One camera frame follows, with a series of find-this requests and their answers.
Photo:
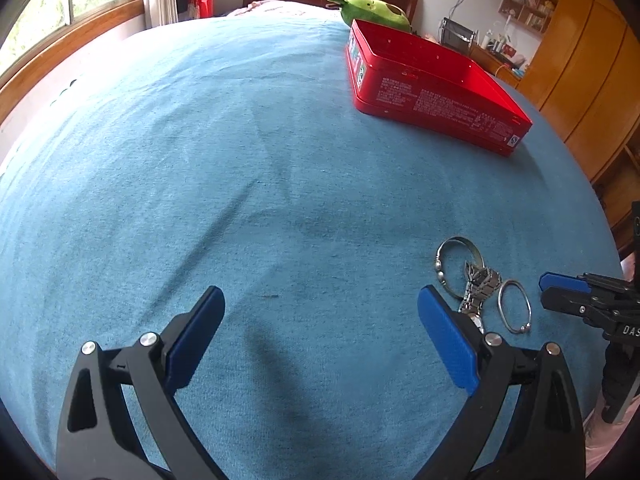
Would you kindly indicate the wooden wardrobe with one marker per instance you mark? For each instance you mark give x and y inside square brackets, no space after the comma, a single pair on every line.
[590,60]

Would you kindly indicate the red tin box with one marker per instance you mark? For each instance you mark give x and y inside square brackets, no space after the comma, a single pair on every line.
[430,95]

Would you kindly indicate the plain silver bangle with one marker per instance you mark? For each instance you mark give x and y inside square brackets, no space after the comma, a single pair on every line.
[501,310]

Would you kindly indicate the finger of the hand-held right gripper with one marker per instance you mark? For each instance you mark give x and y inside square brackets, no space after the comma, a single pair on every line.
[567,302]
[565,281]

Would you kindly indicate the wooden desk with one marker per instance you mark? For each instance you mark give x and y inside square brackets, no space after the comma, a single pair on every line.
[500,67]

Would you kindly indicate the silver wristwatch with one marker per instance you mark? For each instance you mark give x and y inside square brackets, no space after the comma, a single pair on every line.
[480,285]

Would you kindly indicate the blue blanket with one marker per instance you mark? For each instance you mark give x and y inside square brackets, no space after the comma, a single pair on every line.
[200,160]

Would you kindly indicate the black chair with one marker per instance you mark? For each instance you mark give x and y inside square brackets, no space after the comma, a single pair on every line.
[455,35]

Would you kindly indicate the pink cloth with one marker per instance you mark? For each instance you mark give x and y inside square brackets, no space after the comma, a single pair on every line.
[605,447]

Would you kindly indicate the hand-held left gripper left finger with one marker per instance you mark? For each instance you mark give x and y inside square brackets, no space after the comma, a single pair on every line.
[196,339]

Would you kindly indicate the patterned silver bangle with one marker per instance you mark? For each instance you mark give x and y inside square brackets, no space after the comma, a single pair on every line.
[439,265]

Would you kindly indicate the large wooden frame window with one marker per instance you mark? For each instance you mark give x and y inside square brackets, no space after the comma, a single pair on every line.
[60,15]

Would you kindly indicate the wooden wall shelf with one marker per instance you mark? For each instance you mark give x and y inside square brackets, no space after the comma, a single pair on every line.
[527,7]

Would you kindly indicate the green avocado plush toy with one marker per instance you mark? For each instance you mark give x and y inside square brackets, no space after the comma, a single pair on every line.
[370,10]

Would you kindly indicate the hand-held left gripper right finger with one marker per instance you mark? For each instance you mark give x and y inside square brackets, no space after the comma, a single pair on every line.
[450,342]

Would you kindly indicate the pink quilt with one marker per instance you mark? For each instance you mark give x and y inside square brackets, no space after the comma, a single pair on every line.
[270,8]

